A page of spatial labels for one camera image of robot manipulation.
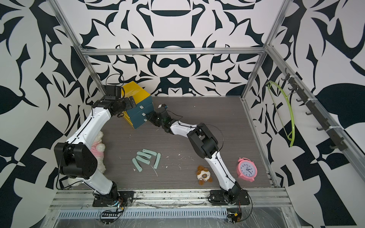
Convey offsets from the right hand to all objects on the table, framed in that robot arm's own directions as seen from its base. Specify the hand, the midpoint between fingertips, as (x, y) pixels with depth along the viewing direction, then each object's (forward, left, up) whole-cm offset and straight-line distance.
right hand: (145, 114), depth 95 cm
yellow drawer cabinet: (+12, +8, +11) cm, 19 cm away
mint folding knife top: (-22, -4, -11) cm, 24 cm away
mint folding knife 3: (-23, 0, -11) cm, 26 cm away
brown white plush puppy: (-36, -36, -9) cm, 52 cm away
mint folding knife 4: (-27, -9, -11) cm, 30 cm away
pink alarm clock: (-33, -61, -10) cm, 70 cm away
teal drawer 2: (0, +2, 0) cm, 2 cm away
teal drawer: (0, +1, +8) cm, 8 cm away
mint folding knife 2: (-26, -1, -11) cm, 28 cm away
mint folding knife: (-31, +1, -12) cm, 33 cm away
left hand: (+1, +9, +11) cm, 14 cm away
